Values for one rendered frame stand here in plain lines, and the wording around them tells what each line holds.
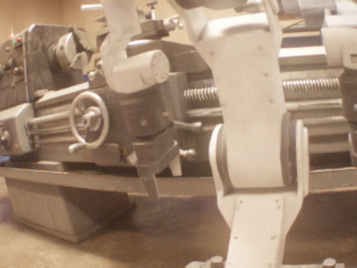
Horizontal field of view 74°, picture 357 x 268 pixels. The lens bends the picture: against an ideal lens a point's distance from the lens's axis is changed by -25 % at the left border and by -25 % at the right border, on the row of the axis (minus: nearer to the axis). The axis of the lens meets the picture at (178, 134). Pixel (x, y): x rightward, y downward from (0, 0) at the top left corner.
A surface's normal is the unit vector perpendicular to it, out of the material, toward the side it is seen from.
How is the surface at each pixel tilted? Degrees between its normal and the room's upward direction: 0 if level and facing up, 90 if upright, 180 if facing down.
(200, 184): 90
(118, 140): 90
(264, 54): 100
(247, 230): 60
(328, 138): 90
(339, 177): 90
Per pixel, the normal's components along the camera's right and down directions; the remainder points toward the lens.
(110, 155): -0.43, 0.19
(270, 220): -0.49, -0.32
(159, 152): 0.87, -0.05
